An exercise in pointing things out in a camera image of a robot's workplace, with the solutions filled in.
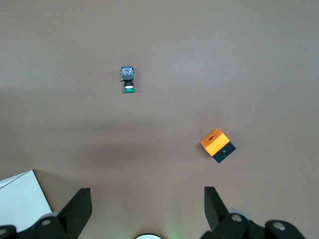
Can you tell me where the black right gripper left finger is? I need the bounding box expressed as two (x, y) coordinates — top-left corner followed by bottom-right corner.
(17, 188), (93, 239)

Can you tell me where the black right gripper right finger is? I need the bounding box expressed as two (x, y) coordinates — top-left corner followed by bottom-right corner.
(199, 186), (268, 239)

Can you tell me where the white drawer cabinet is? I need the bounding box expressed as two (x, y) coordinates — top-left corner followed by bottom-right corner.
(0, 169), (53, 226)

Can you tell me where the orange black button box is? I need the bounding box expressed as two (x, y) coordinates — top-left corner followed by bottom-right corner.
(200, 128), (237, 164)

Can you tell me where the green push button switch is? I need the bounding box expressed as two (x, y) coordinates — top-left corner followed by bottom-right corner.
(119, 65), (137, 95)

